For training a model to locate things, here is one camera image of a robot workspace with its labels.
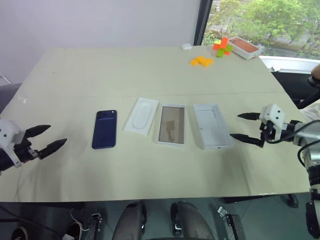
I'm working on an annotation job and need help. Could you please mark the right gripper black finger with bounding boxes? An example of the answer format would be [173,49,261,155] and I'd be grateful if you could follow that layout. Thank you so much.
[229,133,265,149]
[237,112,262,121]

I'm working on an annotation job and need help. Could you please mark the box with orange top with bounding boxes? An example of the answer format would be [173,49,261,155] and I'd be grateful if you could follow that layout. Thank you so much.
[228,36,266,61]

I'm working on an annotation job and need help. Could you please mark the person's beige clothing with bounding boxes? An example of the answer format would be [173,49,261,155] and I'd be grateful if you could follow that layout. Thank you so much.
[299,101,320,124]

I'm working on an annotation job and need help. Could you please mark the dark rounded shape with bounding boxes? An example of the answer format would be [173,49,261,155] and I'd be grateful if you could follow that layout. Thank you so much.
[112,201,147,240]

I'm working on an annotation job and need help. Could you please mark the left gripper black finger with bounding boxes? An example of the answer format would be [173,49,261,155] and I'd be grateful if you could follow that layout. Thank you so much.
[37,138,68,160]
[24,124,52,139]

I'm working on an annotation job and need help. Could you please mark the white rectangular box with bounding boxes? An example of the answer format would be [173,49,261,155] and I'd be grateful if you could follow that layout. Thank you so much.
[193,103,235,151]

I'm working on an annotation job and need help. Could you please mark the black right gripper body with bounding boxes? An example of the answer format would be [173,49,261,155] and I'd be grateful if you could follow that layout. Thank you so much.
[258,120,276,141]

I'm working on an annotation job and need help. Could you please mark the black and white sneaker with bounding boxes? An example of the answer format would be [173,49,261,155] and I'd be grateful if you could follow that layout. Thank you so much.
[64,220,86,240]
[10,225,30,240]

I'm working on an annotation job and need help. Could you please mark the dark blue smartphone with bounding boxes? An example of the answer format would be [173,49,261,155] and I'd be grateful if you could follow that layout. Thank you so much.
[91,109,118,150]

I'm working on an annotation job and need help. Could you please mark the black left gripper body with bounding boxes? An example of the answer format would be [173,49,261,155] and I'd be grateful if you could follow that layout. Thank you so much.
[12,136,42,165]

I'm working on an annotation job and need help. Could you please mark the black metal stand bar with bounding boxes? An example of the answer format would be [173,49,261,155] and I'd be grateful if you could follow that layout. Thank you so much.
[216,206,248,240]
[87,212,104,240]

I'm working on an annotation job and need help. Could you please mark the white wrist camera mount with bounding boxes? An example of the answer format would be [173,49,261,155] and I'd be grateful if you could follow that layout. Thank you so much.
[0,119,28,169]
[259,103,286,141]

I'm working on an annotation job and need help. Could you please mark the white plastic tray insert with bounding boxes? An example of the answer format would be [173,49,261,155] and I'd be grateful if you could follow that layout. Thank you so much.
[124,97,160,136]

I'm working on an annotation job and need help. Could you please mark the green trees outside window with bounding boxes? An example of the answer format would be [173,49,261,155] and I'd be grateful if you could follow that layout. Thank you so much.
[204,0,320,60]

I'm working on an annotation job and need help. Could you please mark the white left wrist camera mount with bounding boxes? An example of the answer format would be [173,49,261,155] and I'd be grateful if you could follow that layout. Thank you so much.
[0,119,28,169]

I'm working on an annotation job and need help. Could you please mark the white window sill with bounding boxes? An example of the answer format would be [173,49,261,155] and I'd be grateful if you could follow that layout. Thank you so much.
[258,55,320,74]

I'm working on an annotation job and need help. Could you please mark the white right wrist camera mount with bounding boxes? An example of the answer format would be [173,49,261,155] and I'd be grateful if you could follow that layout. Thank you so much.
[259,103,286,141]

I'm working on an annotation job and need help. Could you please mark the black window frame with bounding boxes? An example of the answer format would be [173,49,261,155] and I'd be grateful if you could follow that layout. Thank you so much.
[193,0,214,47]

